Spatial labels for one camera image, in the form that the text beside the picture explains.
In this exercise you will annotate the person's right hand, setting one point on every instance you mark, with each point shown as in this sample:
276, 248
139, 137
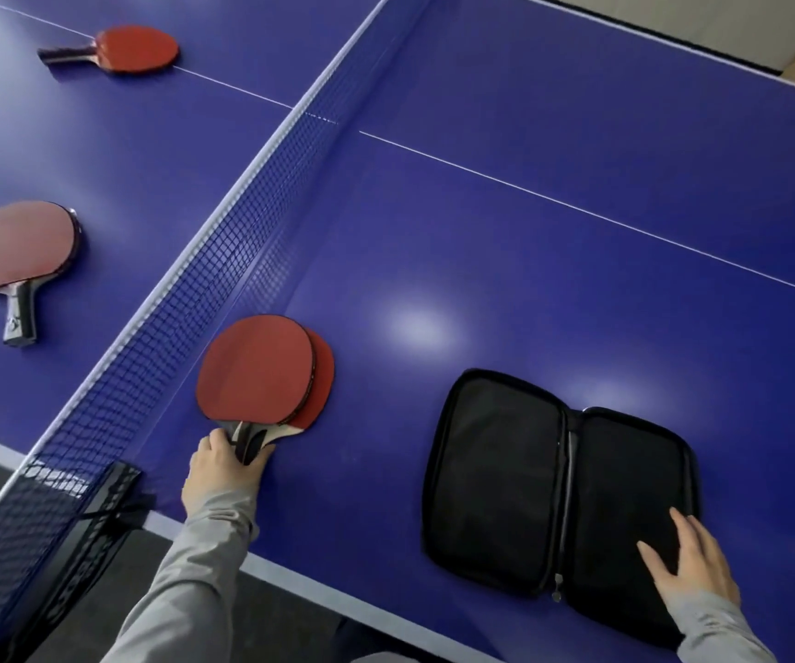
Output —
701, 566

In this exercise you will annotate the black net post clamp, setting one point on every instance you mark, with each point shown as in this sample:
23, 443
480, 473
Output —
114, 486

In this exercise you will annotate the blue table tennis net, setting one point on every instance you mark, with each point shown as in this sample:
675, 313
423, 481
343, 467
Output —
197, 269

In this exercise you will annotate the person's right forearm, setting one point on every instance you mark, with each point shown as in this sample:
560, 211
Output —
722, 635

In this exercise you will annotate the person's left hand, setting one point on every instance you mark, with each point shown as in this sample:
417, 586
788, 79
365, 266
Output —
221, 472

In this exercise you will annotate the grey paddle case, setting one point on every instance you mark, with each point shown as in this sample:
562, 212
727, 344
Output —
494, 476

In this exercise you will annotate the person's left forearm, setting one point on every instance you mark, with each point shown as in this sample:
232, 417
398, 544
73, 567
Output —
183, 593

